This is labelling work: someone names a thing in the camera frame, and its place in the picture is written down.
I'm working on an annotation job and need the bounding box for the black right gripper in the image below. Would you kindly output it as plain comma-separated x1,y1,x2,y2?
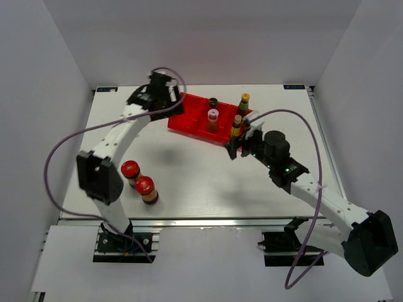
222,127,274,170

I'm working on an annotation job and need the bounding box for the small yellow label bottle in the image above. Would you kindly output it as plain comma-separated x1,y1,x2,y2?
230,115,242,138

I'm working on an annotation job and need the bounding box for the pink cap spice jar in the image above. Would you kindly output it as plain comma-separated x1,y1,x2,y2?
207,109,219,133

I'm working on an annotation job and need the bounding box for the yellow cap sauce bottle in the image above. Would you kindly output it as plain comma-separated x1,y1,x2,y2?
236,93,250,126

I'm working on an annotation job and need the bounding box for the black cap spice jar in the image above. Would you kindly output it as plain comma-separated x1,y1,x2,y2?
208,98,218,109

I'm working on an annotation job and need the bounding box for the red lid sauce jar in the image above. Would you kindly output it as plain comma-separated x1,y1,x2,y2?
120,160,142,189
135,176,159,204

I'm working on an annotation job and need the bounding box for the red lid sauce jar front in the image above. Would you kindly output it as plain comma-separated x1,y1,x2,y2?
135,176,159,204

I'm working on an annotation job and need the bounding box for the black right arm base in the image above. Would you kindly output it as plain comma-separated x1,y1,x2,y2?
257,216,324,267

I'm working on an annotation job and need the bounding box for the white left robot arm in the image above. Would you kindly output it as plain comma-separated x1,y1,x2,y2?
76,67,186,251

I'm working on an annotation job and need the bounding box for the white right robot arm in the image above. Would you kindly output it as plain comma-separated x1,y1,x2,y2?
224,130,399,277

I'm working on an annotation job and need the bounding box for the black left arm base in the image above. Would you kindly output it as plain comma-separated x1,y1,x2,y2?
93,224,159,264

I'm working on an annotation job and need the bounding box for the red three-compartment plastic bin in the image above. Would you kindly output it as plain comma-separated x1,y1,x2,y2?
167,94,239,144

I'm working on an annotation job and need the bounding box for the blue table corner label left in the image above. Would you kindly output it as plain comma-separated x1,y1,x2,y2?
96,87,118,92

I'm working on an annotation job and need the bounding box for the blue table corner label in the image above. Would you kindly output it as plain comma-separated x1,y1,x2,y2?
283,84,305,90
96,87,118,92

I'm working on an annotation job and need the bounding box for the blue table corner label right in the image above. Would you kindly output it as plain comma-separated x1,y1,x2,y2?
283,84,305,90

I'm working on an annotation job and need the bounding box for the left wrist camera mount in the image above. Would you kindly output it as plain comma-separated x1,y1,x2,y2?
147,70,171,79

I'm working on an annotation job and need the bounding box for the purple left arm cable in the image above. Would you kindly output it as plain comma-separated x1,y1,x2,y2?
43,66,187,264

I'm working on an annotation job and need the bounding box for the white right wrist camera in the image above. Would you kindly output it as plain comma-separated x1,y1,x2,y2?
243,110,264,140

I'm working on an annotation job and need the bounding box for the aluminium front rail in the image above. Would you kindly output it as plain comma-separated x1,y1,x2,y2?
57,217,336,228

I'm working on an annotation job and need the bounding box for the aluminium rail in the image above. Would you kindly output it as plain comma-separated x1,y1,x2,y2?
57,217,336,228
306,86,346,218

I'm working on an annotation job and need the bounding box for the aluminium right side rail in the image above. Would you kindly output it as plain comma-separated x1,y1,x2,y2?
306,86,346,218

